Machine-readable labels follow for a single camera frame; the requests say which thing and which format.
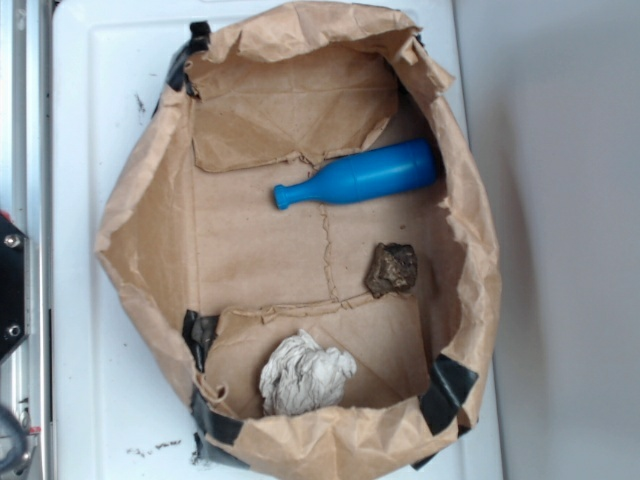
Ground blue plastic bottle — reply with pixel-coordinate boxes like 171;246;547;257
273;139;438;210

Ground dark brown rock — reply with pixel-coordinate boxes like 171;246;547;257
364;243;418;298

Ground brown paper bag tray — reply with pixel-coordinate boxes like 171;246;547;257
95;2;501;479

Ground crumpled white paper ball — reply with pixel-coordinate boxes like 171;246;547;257
259;329;357;416

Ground white plastic bin lid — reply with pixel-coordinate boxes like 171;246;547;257
49;0;506;480

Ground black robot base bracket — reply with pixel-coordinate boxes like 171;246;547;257
0;212;26;362

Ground aluminium frame rail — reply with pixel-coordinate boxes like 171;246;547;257
1;1;55;479

